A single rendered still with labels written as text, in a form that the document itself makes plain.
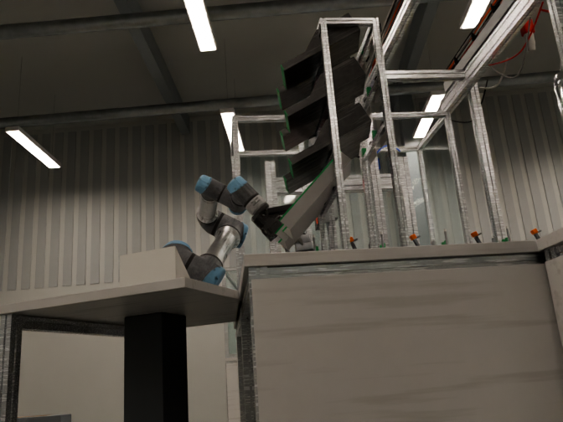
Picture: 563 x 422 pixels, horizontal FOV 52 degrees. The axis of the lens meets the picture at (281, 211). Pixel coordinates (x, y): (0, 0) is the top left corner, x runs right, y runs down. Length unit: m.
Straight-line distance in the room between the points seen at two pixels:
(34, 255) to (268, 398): 10.26
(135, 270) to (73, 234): 9.13
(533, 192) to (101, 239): 7.85
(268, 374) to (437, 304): 0.43
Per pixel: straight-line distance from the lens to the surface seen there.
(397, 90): 9.67
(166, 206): 10.86
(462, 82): 3.34
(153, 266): 2.11
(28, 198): 11.81
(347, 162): 1.74
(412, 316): 1.42
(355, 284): 1.40
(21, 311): 1.97
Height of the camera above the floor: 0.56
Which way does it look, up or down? 17 degrees up
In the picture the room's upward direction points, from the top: 4 degrees counter-clockwise
